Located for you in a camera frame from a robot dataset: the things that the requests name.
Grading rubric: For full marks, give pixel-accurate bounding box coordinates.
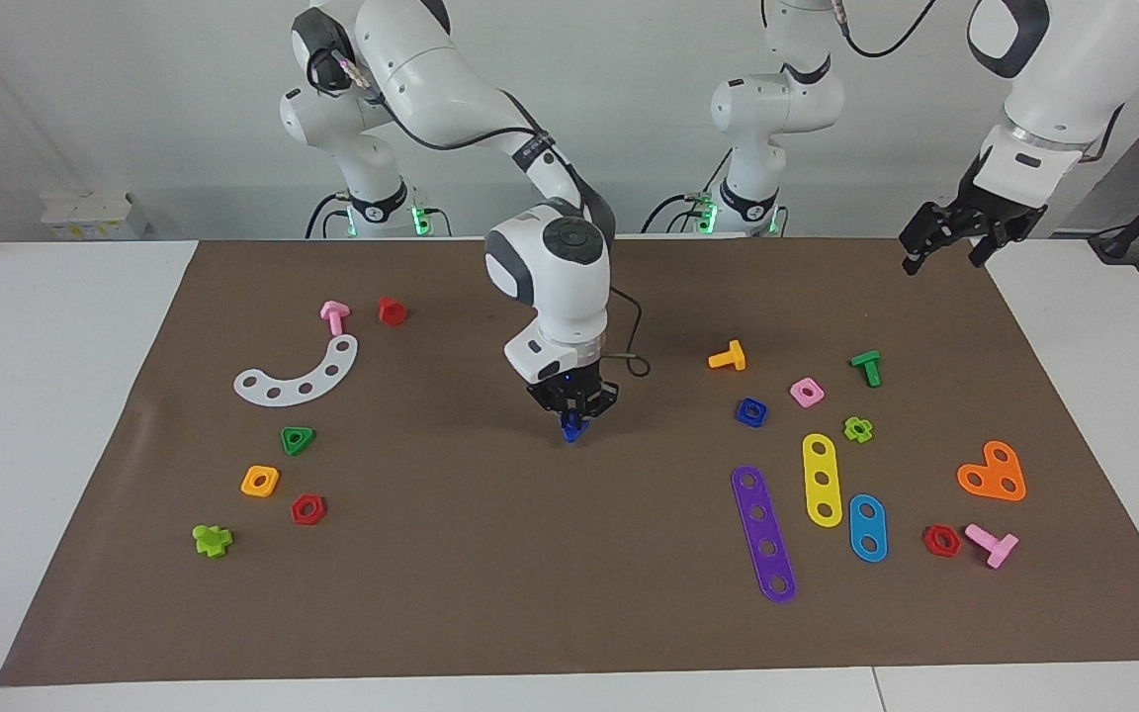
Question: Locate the purple four-hole plate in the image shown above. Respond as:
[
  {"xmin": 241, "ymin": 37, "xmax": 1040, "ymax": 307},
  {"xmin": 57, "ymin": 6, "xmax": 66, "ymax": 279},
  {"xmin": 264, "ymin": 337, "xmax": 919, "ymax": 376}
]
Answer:
[{"xmin": 731, "ymin": 465, "xmax": 798, "ymax": 604}]

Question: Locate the black base cable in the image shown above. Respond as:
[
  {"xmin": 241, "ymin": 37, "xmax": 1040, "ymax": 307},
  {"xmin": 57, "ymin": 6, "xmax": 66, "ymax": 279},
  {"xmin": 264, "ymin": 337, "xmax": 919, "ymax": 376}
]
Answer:
[
  {"xmin": 641, "ymin": 148, "xmax": 734, "ymax": 234},
  {"xmin": 305, "ymin": 188, "xmax": 452, "ymax": 238}
]

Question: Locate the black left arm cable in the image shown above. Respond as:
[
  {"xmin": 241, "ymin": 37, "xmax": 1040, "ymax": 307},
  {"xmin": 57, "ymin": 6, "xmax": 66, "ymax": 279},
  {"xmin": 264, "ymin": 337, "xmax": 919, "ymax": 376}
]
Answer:
[{"xmin": 832, "ymin": 0, "xmax": 941, "ymax": 58}]

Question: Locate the orange heart-shaped plate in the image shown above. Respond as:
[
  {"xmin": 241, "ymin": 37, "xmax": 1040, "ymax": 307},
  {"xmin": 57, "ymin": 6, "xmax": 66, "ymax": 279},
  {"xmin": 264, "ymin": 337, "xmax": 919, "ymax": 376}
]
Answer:
[{"xmin": 956, "ymin": 440, "xmax": 1027, "ymax": 502}]

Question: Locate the white wall socket box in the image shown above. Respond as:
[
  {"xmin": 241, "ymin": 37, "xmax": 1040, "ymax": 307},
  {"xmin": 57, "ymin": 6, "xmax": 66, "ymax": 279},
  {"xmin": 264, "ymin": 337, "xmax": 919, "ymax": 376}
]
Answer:
[{"xmin": 41, "ymin": 191, "xmax": 150, "ymax": 241}]

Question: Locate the white curved hole plate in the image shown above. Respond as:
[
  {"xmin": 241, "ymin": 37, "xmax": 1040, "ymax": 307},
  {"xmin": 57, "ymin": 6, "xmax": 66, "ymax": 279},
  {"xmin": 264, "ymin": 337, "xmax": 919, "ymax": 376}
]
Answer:
[{"xmin": 233, "ymin": 334, "xmax": 360, "ymax": 407}]

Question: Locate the blue two-hole plate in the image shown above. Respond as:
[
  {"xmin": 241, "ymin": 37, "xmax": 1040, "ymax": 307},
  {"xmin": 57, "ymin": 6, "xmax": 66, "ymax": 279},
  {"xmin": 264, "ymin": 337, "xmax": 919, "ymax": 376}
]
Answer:
[{"xmin": 848, "ymin": 493, "xmax": 889, "ymax": 564}]

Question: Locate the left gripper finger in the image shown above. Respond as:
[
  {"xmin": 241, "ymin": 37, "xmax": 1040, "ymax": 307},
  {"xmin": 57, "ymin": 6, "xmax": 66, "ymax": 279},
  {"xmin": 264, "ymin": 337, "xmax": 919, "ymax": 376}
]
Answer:
[
  {"xmin": 901, "ymin": 206, "xmax": 948, "ymax": 276},
  {"xmin": 968, "ymin": 222, "xmax": 1020, "ymax": 269}
]

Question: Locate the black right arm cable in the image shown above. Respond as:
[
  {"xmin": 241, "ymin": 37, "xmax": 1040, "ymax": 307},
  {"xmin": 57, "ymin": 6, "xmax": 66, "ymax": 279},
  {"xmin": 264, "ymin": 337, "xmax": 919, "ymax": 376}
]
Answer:
[{"xmin": 307, "ymin": 49, "xmax": 652, "ymax": 379}]

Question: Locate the brown table mat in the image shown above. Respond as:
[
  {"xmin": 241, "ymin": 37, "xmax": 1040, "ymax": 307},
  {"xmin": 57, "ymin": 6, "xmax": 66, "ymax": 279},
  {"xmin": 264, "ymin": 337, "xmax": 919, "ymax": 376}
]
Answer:
[{"xmin": 0, "ymin": 235, "xmax": 1139, "ymax": 688}]

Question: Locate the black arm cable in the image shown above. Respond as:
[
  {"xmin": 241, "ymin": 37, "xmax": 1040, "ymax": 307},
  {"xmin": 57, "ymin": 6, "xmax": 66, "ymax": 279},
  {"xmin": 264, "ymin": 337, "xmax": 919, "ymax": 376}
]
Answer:
[
  {"xmin": 832, "ymin": 0, "xmax": 941, "ymax": 58},
  {"xmin": 307, "ymin": 49, "xmax": 652, "ymax": 379}
]

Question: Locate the yellow three-hole plate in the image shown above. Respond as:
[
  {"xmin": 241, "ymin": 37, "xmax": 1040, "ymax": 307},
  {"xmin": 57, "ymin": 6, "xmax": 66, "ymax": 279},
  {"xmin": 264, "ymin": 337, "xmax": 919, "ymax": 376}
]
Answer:
[{"xmin": 802, "ymin": 433, "xmax": 843, "ymax": 528}]

